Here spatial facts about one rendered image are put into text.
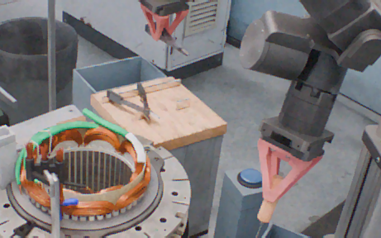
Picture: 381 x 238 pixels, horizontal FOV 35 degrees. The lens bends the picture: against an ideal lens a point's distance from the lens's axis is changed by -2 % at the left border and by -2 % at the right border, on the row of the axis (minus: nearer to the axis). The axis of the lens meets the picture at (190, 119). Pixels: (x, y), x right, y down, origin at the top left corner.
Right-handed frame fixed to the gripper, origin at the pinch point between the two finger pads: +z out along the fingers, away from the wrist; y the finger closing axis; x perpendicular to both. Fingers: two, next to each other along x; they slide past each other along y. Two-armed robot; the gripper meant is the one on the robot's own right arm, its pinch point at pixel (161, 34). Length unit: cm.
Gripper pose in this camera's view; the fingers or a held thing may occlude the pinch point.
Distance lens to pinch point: 124.6
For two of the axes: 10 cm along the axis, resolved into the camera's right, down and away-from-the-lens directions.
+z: -1.2, 7.7, 6.2
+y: -7.7, 3.2, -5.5
